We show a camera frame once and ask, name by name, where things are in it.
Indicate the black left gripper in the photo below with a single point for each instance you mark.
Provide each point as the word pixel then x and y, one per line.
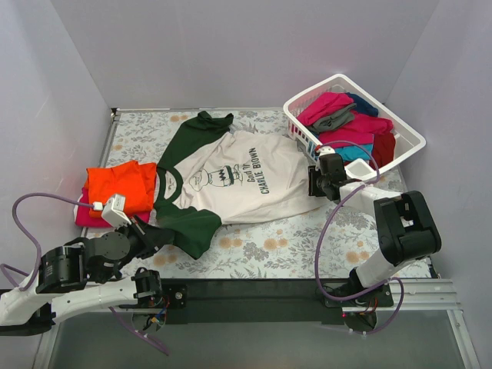
pixel 145 236

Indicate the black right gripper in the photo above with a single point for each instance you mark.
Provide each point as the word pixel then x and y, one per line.
pixel 315 181

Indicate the white green raglan t-shirt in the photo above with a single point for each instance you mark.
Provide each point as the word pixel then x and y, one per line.
pixel 210 176

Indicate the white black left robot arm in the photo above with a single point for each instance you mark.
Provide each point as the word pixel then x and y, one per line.
pixel 83 275

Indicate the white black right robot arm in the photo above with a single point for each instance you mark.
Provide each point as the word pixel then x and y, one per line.
pixel 406 231

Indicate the teal shirt in basket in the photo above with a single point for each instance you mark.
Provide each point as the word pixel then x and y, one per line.
pixel 352 153

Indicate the floral patterned table mat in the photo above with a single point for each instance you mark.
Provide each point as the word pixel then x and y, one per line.
pixel 279 249

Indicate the folded orange t-shirt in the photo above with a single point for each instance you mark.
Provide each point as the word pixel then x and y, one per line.
pixel 135 181

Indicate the folded pink t-shirt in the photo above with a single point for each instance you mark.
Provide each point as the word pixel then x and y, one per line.
pixel 83 219

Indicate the magenta shirt in basket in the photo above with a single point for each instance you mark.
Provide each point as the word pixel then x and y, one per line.
pixel 360 131
pixel 326 104

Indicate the dark red shirt in basket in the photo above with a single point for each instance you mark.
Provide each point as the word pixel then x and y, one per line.
pixel 383 149

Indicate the grey shirt in basket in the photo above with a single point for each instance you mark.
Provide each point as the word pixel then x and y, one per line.
pixel 332 122

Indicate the navy blue shirt in basket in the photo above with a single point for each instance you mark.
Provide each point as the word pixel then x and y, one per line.
pixel 362 106

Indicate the white plastic laundry basket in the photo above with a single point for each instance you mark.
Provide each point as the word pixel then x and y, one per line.
pixel 408 141

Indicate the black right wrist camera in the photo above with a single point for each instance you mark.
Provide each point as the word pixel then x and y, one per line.
pixel 330 163

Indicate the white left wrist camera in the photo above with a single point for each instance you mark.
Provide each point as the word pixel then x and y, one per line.
pixel 112 211

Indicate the black metal base rail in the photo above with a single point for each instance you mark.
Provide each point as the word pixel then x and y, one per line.
pixel 191 301

